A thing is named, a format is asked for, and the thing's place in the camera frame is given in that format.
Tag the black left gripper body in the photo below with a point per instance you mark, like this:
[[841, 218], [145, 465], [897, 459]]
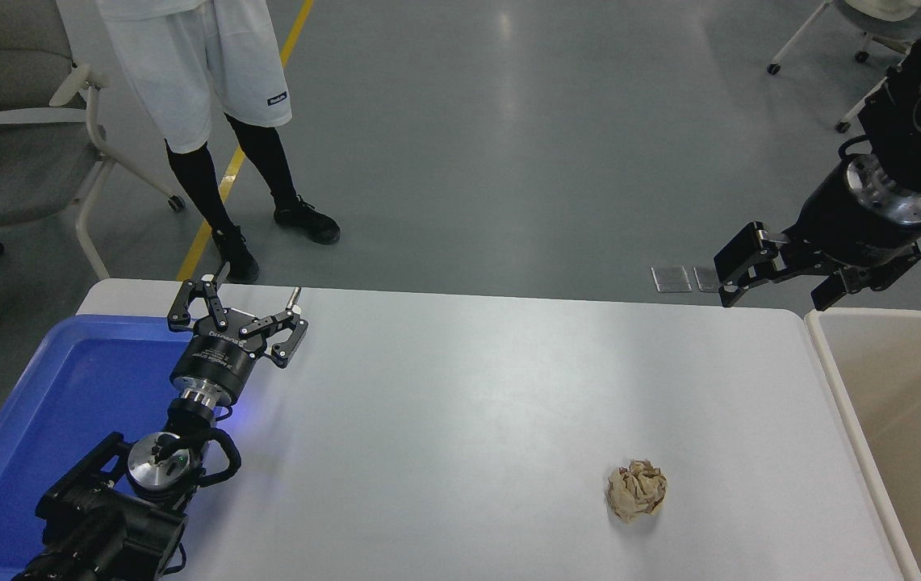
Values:
[[214, 359]]

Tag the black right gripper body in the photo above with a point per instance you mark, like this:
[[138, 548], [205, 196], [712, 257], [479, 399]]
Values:
[[847, 226]]

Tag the tan paper ball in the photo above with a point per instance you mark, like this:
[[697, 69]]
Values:
[[636, 492]]

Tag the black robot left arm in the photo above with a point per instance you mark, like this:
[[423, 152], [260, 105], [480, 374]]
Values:
[[105, 524]]

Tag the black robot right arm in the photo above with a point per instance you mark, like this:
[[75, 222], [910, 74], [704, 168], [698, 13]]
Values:
[[912, 105]]

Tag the clear floor plate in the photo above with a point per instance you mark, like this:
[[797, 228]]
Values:
[[671, 278], [706, 277]]

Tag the large pale bin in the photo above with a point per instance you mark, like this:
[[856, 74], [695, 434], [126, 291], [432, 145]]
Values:
[[912, 420]]

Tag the blue plastic tray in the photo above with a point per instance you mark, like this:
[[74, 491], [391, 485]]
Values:
[[64, 403]]

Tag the white frame wheeled chair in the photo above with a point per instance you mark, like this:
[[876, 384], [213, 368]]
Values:
[[888, 20]]

